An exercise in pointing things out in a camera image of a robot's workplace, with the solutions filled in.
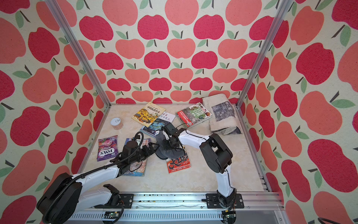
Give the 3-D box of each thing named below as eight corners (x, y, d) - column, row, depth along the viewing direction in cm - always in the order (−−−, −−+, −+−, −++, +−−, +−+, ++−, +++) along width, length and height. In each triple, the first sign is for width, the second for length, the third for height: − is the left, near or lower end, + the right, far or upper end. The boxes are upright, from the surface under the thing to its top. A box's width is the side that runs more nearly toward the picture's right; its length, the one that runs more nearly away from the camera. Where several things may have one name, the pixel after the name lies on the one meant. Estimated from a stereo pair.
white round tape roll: (111, 129, 107) (108, 125, 103) (114, 121, 112) (112, 117, 108) (122, 129, 107) (119, 125, 103) (124, 121, 112) (122, 117, 108)
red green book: (186, 130, 106) (186, 127, 104) (174, 115, 116) (174, 112, 114) (211, 116, 115) (212, 114, 113) (198, 104, 125) (199, 101, 122)
